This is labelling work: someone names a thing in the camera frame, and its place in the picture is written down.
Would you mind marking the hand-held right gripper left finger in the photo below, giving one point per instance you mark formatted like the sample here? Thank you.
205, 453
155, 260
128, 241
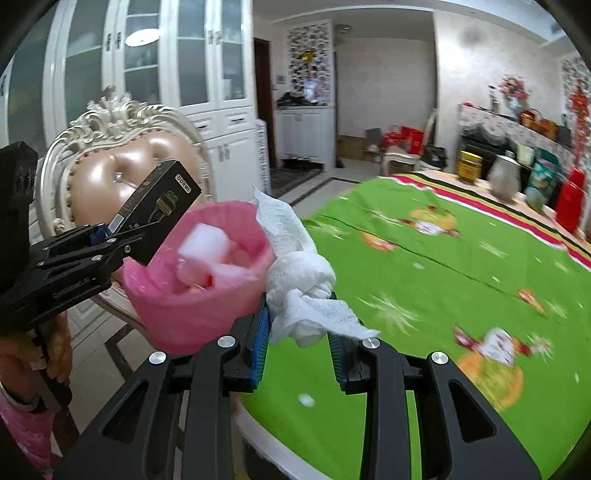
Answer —
258, 344

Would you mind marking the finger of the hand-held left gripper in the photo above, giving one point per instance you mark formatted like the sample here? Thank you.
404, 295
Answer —
99, 234
92, 258

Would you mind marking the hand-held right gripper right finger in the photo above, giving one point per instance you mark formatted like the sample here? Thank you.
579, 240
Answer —
337, 362

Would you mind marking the small black carton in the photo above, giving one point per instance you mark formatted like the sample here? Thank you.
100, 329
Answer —
157, 212

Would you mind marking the pink lined waste bin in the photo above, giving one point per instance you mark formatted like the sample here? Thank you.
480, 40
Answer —
184, 318

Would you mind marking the white paper towel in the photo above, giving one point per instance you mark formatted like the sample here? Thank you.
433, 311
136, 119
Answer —
300, 272

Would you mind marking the white foam block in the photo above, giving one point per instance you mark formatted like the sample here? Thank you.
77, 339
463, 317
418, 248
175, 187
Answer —
203, 242

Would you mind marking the person's left forearm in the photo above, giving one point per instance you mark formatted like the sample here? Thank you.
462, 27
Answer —
23, 438

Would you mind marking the person's left hand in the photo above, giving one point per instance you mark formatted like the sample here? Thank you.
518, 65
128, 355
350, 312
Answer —
57, 355

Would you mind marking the cream ornate dining chair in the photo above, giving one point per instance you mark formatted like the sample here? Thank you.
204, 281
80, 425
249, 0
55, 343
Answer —
406, 157
124, 166

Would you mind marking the dark floor mat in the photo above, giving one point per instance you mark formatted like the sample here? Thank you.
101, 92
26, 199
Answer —
295, 177

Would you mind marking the white glass door cabinet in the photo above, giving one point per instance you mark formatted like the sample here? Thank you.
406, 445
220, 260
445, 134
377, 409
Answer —
194, 69

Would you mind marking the dark wooden door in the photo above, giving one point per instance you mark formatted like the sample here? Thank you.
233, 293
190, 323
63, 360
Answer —
264, 101

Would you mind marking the white shoe cabinet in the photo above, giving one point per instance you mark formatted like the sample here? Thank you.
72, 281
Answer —
304, 136

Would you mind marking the red gift bags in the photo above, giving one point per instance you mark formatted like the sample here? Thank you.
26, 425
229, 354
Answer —
406, 138

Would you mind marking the yellow lidded jar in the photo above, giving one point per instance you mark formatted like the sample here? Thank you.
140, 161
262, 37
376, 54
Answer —
469, 167

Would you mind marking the dark clutter on shoe cabinet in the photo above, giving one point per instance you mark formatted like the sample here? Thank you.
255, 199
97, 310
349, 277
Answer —
293, 99

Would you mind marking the white ceramic teapot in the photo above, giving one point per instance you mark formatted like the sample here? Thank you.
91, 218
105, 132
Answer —
503, 177

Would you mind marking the black sideboard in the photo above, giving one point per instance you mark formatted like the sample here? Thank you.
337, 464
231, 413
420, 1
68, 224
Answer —
485, 147

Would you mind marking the white carved lattice screen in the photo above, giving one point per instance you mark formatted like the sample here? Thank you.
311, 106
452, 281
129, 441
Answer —
309, 60
575, 69

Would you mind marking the cream canister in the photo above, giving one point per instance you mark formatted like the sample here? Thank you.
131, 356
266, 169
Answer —
525, 155

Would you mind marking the red thermos flask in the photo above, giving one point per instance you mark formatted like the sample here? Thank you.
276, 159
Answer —
570, 203

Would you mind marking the floral lace cloth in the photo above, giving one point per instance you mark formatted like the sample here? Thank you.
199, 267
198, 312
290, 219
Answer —
489, 121

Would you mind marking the blue white porcelain vase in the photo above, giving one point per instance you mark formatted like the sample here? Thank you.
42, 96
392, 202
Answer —
515, 106

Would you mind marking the round ceiling light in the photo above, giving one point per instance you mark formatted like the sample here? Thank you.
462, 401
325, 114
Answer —
342, 28

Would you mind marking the dark handbag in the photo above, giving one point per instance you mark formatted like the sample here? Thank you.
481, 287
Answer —
564, 131

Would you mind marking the pink flower bouquet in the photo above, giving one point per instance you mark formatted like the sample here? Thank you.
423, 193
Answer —
515, 87

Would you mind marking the red knot hanging ornament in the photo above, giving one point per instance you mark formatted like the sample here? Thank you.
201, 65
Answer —
579, 106

